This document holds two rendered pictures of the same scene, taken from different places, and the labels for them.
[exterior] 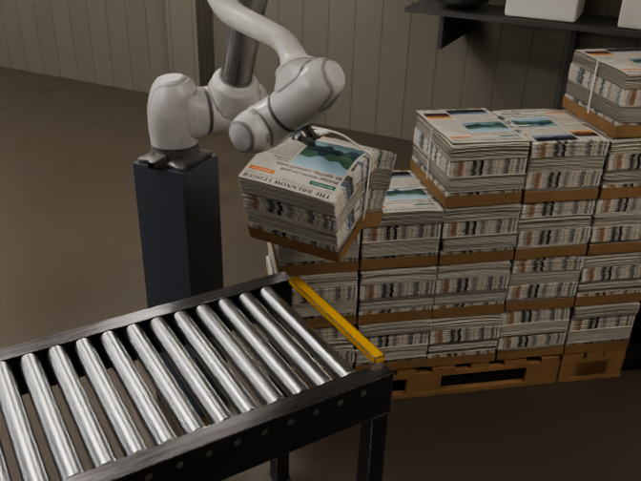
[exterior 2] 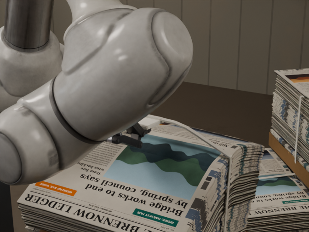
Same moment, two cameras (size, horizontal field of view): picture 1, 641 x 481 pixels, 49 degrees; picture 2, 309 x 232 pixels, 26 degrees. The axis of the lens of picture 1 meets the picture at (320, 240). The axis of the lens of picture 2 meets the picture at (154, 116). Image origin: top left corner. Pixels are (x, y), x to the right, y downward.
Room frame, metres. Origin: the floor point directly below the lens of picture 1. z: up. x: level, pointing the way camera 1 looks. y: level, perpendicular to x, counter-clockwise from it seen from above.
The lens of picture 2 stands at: (0.78, 0.00, 1.68)
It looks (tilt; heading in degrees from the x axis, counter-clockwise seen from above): 23 degrees down; 0
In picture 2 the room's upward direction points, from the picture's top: straight up
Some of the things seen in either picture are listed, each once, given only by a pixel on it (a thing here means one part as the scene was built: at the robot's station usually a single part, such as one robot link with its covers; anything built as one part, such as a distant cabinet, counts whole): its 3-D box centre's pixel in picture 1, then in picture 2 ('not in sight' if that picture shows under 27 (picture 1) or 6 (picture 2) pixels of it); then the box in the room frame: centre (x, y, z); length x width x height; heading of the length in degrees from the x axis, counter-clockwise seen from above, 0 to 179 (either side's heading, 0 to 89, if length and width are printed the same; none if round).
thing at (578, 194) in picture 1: (537, 175); not in sight; (2.49, -0.81, 0.86); 0.38 x 0.29 x 0.04; 11
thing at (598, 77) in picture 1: (597, 221); not in sight; (2.54, -1.10, 0.65); 0.39 x 0.30 x 1.29; 11
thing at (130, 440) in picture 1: (108, 397); not in sight; (1.26, 0.48, 0.77); 0.47 x 0.05 x 0.05; 32
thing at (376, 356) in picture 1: (333, 316); not in sight; (1.57, -0.04, 0.81); 0.43 x 0.03 x 0.02; 32
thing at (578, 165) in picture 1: (541, 154); not in sight; (2.49, -0.81, 0.95); 0.38 x 0.29 x 0.23; 11
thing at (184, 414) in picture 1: (162, 379); not in sight; (1.33, 0.37, 0.77); 0.47 x 0.05 x 0.05; 32
